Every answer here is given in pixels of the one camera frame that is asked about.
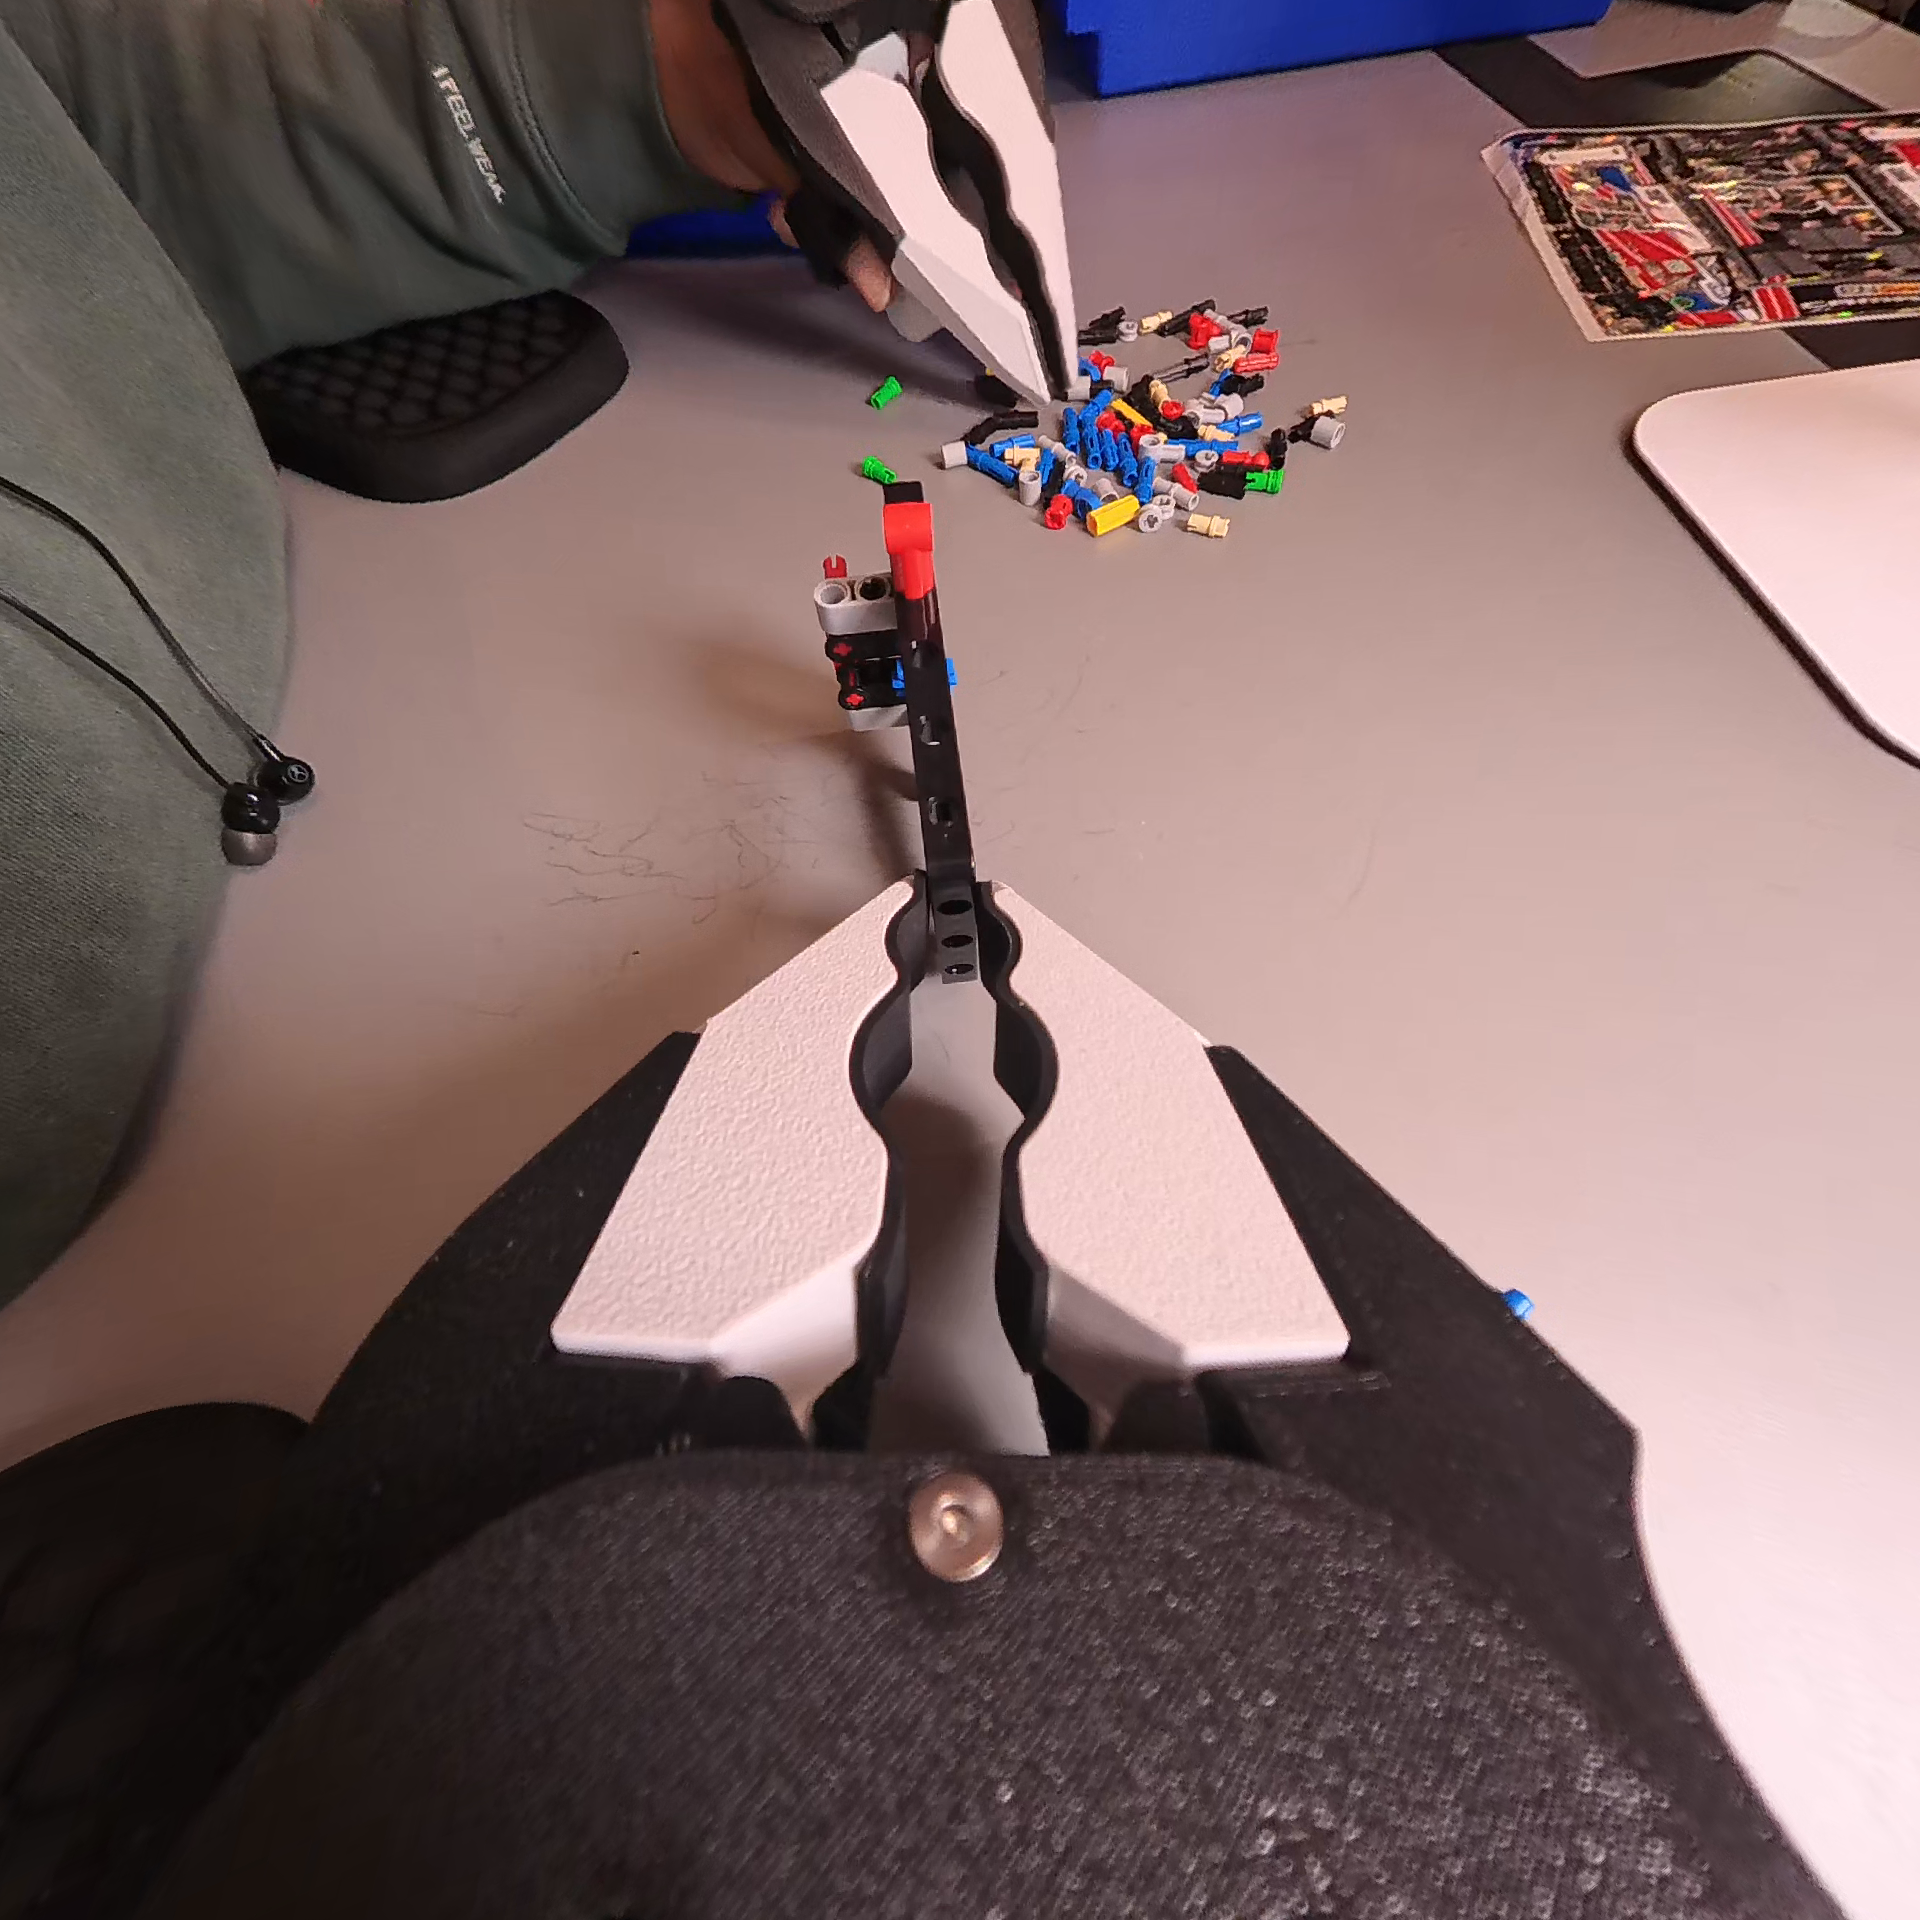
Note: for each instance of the black lego frame assembly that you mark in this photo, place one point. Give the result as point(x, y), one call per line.
point(940, 783)

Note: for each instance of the blue plastic bin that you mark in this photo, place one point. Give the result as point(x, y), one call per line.
point(1320, 43)
point(707, 233)

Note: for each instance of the black knit cloth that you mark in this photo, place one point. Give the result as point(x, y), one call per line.
point(119, 1651)
point(434, 396)

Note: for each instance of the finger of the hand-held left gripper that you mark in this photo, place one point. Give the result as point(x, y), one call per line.
point(1020, 136)
point(914, 209)

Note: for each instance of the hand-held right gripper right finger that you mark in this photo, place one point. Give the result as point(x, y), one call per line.
point(1185, 1186)

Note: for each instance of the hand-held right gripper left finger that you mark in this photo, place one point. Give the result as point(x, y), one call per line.
point(720, 1186)

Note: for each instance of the person's left hand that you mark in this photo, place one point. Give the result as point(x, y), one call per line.
point(712, 107)

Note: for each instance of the person's left forearm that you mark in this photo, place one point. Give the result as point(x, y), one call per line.
point(375, 151)

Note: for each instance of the lego instruction booklet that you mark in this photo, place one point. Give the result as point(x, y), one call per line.
point(1710, 227)

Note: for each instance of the pile of small lego pieces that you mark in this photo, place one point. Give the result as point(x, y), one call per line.
point(1141, 436)

